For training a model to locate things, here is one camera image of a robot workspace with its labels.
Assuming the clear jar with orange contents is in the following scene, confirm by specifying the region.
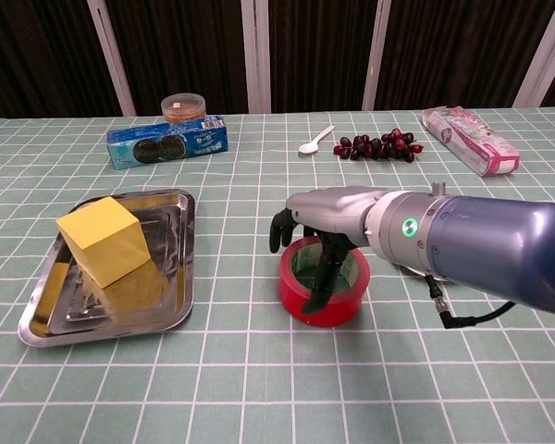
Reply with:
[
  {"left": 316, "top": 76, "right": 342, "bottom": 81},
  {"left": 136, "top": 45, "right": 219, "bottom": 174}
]
[{"left": 160, "top": 92, "right": 207, "bottom": 124}]

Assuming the blue cookie box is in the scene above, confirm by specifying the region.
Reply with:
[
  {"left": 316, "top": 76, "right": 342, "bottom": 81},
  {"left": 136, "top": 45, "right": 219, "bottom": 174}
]
[{"left": 106, "top": 115, "right": 229, "bottom": 171}]

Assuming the rectangular steel tray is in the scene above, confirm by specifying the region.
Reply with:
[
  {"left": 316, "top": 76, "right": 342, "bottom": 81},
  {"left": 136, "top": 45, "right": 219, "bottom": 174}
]
[{"left": 18, "top": 188, "right": 196, "bottom": 349}]

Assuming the red tape roll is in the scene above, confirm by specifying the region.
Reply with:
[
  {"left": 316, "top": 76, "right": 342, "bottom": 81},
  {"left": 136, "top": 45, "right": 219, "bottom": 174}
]
[{"left": 278, "top": 235, "right": 371, "bottom": 328}]

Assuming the green checked tablecloth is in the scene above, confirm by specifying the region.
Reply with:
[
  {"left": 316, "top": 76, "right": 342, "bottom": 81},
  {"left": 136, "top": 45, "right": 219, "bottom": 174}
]
[{"left": 0, "top": 106, "right": 555, "bottom": 444}]

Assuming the pink floral carton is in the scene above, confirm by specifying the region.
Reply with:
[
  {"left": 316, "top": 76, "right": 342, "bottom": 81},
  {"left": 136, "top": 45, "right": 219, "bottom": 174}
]
[{"left": 421, "top": 105, "right": 522, "bottom": 179}]

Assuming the yellow foam cube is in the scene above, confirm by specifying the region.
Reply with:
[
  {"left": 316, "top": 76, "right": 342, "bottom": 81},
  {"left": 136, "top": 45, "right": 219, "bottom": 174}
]
[{"left": 55, "top": 195, "right": 152, "bottom": 290}]

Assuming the dark red grape bunch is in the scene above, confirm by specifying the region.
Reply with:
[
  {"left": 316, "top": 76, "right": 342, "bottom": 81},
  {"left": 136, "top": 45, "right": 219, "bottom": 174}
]
[{"left": 333, "top": 128, "right": 425, "bottom": 164}]

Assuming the white frame post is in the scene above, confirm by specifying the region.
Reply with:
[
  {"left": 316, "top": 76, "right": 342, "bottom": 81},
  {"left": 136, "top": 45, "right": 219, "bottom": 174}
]
[
  {"left": 240, "top": 0, "right": 273, "bottom": 115},
  {"left": 362, "top": 0, "right": 393, "bottom": 112},
  {"left": 86, "top": 0, "right": 137, "bottom": 117},
  {"left": 512, "top": 0, "right": 555, "bottom": 108}
]

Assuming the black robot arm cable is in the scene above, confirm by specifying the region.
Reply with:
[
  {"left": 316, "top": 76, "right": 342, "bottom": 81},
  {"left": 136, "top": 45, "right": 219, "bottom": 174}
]
[{"left": 424, "top": 273, "right": 519, "bottom": 330}]

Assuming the black pleated curtain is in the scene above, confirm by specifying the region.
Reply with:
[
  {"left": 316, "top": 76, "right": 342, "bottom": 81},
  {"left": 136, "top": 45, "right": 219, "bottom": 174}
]
[{"left": 0, "top": 0, "right": 555, "bottom": 120}]

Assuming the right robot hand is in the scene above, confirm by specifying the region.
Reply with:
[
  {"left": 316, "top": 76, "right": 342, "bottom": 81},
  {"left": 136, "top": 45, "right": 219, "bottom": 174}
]
[{"left": 269, "top": 186, "right": 381, "bottom": 316}]

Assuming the white plastic spoon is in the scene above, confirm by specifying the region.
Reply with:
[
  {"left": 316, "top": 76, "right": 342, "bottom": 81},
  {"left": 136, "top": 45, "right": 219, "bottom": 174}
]
[{"left": 298, "top": 125, "right": 337, "bottom": 154}]

